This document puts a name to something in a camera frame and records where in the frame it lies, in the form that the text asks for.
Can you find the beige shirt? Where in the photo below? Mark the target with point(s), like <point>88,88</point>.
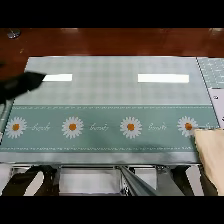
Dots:
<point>211,156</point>

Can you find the silver frame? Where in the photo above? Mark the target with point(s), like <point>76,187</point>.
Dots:
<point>100,181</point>

